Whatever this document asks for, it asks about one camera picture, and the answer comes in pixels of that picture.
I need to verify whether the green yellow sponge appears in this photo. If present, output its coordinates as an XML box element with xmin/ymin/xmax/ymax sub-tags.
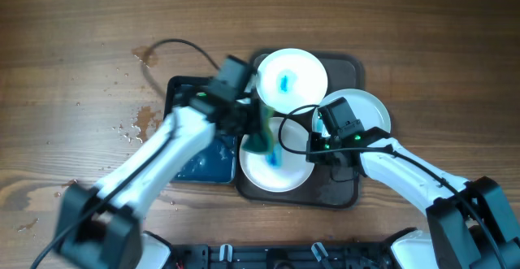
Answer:
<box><xmin>242</xmin><ymin>105</ymin><xmax>275</xmax><ymax>155</ymax></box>

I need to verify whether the white plate blue smear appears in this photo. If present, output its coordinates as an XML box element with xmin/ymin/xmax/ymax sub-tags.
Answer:
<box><xmin>319</xmin><ymin>89</ymin><xmax>392</xmax><ymax>132</ymax></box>

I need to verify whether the white plate blue dot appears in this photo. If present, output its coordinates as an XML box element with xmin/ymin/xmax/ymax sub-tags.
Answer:
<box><xmin>255</xmin><ymin>48</ymin><xmax>328</xmax><ymax>114</ymax></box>

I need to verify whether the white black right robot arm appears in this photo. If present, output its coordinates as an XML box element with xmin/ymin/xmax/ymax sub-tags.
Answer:
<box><xmin>307</xmin><ymin>128</ymin><xmax>519</xmax><ymax>268</ymax></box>

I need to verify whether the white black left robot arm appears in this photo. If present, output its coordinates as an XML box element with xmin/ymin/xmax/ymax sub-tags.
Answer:
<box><xmin>49</xmin><ymin>91</ymin><xmax>272</xmax><ymax>268</ymax></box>

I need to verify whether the black water basin tray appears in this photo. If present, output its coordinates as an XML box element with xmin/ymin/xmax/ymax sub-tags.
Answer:
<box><xmin>164</xmin><ymin>76</ymin><xmax>238</xmax><ymax>184</ymax></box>

